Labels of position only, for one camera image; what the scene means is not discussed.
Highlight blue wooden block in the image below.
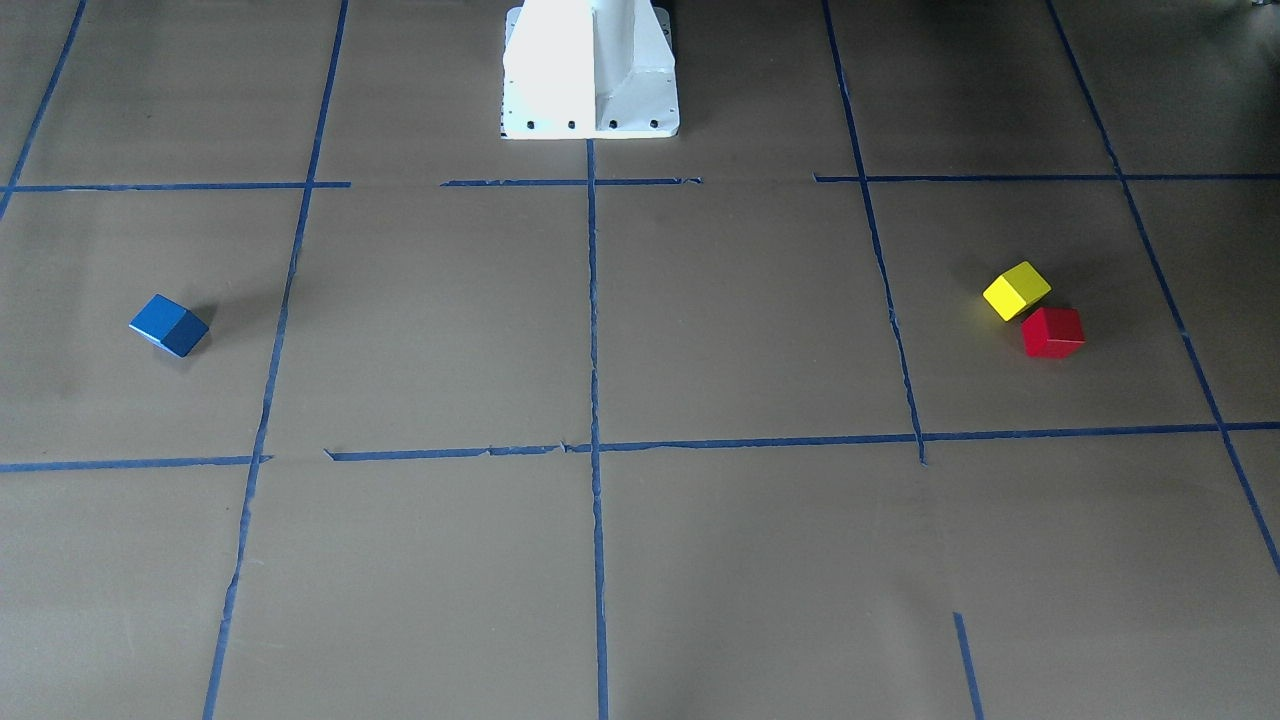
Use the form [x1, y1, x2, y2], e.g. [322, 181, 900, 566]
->
[128, 293, 210, 357]

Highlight red wooden block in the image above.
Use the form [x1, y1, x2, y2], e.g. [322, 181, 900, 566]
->
[1020, 307, 1085, 359]

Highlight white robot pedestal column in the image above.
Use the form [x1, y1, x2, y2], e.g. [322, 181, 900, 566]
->
[499, 1, 681, 140]

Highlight yellow wooden block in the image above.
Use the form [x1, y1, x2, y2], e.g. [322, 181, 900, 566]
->
[982, 261, 1052, 322]

